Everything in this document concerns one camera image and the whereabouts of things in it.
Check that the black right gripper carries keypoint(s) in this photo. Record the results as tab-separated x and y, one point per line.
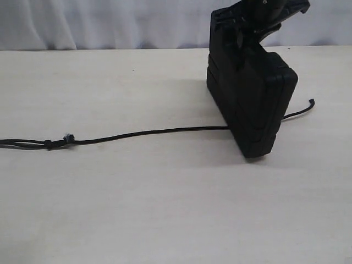
261	18

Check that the black plastic carry case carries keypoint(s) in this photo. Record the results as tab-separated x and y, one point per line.
252	100

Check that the white backdrop curtain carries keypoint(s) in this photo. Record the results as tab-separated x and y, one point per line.
91	25

